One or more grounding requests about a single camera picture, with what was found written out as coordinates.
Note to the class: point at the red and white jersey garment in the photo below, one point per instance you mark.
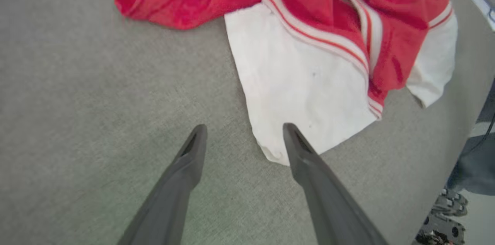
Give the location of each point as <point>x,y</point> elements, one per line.
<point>301,82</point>

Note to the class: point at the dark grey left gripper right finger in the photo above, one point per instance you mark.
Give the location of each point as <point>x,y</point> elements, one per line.
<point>325,198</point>

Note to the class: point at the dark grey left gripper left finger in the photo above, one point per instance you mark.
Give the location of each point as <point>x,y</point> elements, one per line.
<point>174,191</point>

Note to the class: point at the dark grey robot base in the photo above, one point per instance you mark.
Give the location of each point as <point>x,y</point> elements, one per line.
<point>477,167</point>

